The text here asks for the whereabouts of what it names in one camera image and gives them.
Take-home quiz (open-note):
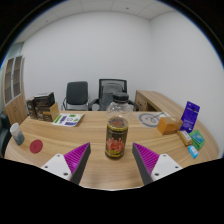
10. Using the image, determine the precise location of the purple card package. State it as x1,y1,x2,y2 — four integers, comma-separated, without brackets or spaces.
180,100,201,134

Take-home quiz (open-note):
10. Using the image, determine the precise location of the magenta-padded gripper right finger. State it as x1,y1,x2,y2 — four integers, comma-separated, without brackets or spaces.
131,142,184,186

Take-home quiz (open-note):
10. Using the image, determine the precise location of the grey and white cup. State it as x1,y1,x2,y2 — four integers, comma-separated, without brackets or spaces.
9,122,26,146

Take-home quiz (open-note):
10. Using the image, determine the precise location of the small tan box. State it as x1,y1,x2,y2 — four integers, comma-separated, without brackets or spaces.
176,129,194,147

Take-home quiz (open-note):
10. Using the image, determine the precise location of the flat round red coaster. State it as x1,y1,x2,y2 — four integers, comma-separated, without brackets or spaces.
29,139,44,154

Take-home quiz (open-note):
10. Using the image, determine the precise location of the wooden shelf cabinet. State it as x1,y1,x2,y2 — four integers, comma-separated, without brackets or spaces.
0,55,28,126

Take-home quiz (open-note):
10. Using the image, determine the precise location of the white printed leaflet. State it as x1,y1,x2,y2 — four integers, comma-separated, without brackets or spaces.
51,112,85,128

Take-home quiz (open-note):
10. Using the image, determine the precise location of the green package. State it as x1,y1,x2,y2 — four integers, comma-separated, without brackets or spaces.
188,129,206,151

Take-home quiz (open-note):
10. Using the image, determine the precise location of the wooden side desk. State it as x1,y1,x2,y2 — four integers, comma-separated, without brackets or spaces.
134,89,184,117

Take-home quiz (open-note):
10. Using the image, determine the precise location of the black mesh-back office chair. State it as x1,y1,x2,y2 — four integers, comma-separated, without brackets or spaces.
88,78,140,112

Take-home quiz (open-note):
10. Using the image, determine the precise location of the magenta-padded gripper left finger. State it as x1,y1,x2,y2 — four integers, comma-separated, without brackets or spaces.
40,142,92,185

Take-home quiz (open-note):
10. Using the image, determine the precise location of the small blue package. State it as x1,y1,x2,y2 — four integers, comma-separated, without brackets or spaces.
186,145,199,160

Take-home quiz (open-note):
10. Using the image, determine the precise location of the clear black-capped drink bottle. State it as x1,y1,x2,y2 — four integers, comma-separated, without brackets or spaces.
104,92,133,160

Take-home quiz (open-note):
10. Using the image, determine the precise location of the orange box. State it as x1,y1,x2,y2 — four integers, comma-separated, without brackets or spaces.
156,116,184,136

